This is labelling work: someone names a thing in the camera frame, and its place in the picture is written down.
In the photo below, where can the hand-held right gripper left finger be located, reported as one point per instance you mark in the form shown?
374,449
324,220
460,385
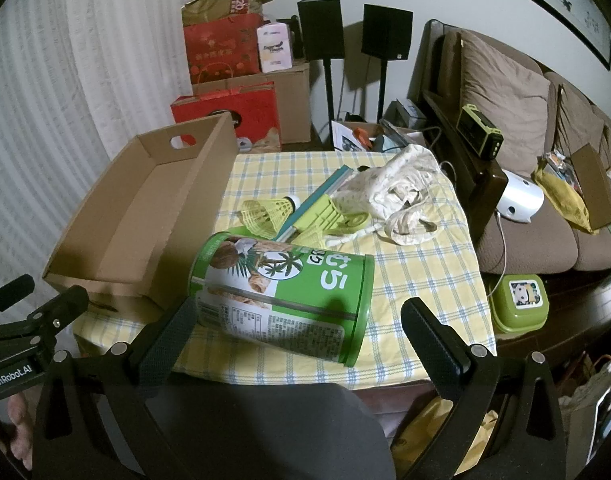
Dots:
163,345

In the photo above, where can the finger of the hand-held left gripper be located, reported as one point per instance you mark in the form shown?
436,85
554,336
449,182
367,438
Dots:
7,297
60,310

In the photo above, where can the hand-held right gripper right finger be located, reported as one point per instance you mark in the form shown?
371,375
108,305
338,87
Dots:
435,355

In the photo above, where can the green snack canister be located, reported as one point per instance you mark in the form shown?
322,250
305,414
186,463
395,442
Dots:
285,305

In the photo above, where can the yellow-green shuttlecock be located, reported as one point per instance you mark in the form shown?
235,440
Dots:
268,212
310,236

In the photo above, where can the green squeegee with teal blade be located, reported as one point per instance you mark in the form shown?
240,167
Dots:
335,215

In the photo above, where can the cream printed cloth bag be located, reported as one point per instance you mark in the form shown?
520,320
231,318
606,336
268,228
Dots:
385,180

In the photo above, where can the person's left hand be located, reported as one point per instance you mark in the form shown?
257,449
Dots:
17,430

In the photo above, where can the yellow plastic bag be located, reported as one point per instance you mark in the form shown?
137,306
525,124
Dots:
425,430

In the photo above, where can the yellow checked tablecloth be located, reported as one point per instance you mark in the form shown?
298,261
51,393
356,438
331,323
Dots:
425,270

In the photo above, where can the green lunch box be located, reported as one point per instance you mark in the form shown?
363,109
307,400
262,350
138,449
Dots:
515,315

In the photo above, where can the brown sofa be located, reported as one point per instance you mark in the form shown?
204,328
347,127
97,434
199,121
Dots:
530,245

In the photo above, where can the white round device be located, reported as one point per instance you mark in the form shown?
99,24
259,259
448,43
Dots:
520,197

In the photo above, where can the white curtain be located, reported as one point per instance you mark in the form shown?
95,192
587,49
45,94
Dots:
60,110

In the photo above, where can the grey-blue bundle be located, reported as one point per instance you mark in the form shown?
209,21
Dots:
388,142

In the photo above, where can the green framed device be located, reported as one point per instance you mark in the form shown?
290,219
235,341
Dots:
478,130

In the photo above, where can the orange tool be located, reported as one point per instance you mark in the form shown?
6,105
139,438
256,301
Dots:
361,136

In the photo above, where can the flat cardboard piece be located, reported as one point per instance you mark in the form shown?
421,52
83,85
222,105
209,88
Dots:
593,185

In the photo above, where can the low cardboard box with papers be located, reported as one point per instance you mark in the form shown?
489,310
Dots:
345,135

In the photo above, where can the grey device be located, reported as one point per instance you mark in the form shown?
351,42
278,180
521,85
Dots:
408,112

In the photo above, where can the red gift box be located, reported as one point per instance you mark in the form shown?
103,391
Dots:
220,50
250,110

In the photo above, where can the large brown sofa cushion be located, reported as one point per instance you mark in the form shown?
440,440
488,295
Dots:
500,90

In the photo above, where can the large closed cardboard box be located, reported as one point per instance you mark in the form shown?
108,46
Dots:
293,105

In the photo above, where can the red gift box upper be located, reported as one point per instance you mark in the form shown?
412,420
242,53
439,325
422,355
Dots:
220,50

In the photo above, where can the white pink tissue pack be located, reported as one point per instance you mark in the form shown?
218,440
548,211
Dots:
275,47

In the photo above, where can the black speaker on stand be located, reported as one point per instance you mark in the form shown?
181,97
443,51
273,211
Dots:
321,30
387,30

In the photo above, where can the gold paper bag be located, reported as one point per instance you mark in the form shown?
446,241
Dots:
225,2

